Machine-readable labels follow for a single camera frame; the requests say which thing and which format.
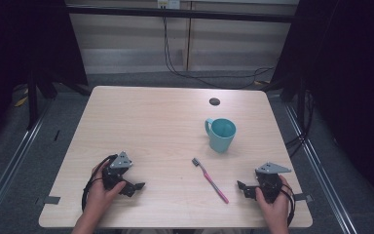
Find black floor cables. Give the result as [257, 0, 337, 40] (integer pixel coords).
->
[284, 90, 316, 159]

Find black curtain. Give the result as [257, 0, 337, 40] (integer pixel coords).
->
[269, 0, 374, 213]
[0, 0, 90, 154]

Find grey tape strip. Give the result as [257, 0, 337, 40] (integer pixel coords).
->
[42, 195, 61, 206]
[293, 192, 314, 203]

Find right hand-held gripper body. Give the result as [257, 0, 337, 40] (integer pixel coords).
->
[254, 161, 292, 205]

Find black metal stand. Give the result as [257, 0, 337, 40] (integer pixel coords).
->
[25, 69, 92, 131]

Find teal cup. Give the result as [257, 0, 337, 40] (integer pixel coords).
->
[204, 117, 238, 154]

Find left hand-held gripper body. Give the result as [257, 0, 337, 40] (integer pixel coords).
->
[101, 150, 134, 193]

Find white wall outlet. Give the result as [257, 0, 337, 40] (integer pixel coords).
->
[156, 0, 181, 10]

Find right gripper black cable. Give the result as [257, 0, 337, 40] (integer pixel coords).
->
[280, 183, 297, 227]

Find black wall cable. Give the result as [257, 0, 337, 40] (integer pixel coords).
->
[162, 15, 277, 91]

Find person's left hand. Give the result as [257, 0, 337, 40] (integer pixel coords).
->
[85, 161, 128, 219]

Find yellow floor scrap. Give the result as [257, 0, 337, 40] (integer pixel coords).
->
[14, 95, 29, 108]

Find pink toothbrush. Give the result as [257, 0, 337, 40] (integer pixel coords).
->
[191, 157, 230, 205]

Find metal floor rail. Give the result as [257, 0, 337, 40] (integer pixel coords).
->
[281, 100, 359, 234]
[0, 97, 55, 225]

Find black horizontal bar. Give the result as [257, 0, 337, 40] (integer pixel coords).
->
[65, 5, 299, 24]

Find person's right hand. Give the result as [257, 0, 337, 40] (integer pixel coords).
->
[255, 175, 292, 224]

